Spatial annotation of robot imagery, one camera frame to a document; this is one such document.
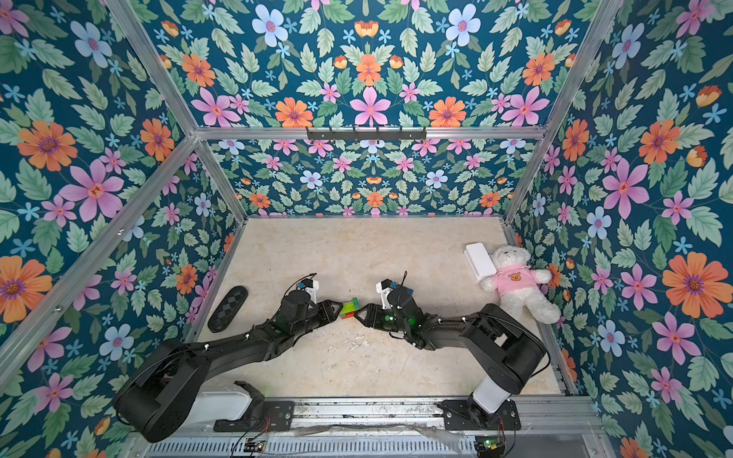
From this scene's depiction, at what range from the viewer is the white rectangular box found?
1001 mm

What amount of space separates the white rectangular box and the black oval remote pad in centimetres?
82

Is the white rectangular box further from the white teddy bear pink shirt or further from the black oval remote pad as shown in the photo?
the black oval remote pad

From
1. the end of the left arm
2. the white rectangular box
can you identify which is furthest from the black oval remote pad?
the white rectangular box

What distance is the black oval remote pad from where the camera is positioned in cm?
90
